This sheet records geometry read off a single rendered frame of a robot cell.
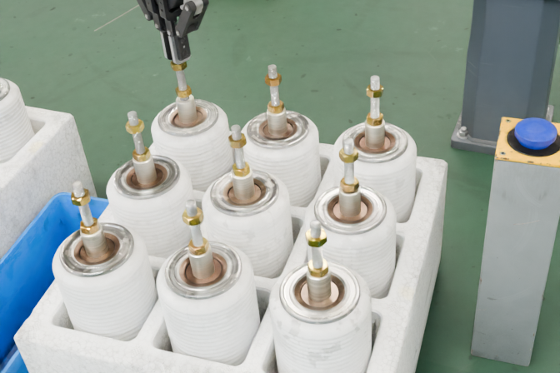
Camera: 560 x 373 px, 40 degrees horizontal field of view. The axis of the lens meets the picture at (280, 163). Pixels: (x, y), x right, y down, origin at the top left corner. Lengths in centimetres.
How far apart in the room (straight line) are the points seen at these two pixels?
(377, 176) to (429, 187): 10
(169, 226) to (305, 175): 17
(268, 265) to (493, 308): 27
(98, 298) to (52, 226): 33
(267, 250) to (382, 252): 13
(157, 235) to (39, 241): 26
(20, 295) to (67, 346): 26
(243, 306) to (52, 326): 21
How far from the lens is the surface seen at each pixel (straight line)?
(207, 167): 97
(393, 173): 88
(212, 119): 96
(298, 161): 91
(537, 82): 124
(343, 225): 80
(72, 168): 118
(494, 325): 97
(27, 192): 111
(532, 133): 80
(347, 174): 78
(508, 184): 81
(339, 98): 143
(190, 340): 79
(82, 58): 167
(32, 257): 110
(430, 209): 93
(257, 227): 82
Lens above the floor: 80
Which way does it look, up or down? 39 degrees down
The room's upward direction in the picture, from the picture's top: 6 degrees counter-clockwise
